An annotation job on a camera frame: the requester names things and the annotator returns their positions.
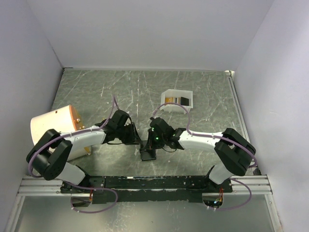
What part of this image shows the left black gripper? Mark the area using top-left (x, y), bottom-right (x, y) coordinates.
top-left (116, 121), bottom-right (143, 145)

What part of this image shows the black leather card holder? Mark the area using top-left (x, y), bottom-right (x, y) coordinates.
top-left (140, 149), bottom-right (156, 161)

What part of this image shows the white card tray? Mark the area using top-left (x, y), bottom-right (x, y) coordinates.
top-left (160, 89), bottom-right (193, 114)

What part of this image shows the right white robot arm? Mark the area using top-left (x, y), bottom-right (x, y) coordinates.
top-left (145, 117), bottom-right (256, 192)

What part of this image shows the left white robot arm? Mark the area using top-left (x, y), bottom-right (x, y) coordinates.
top-left (26, 110), bottom-right (142, 193)

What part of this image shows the black VIP credit card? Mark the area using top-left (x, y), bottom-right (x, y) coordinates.
top-left (180, 97), bottom-right (190, 106)

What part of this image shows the beige cylindrical lamp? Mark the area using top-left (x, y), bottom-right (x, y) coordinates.
top-left (29, 104), bottom-right (92, 160)

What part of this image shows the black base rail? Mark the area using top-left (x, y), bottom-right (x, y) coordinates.
top-left (60, 175), bottom-right (232, 204)

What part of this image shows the right side aluminium rail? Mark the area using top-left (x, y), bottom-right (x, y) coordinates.
top-left (224, 69), bottom-right (261, 176)

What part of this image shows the aluminium frame rail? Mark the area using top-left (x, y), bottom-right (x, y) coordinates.
top-left (17, 175), bottom-right (273, 196)

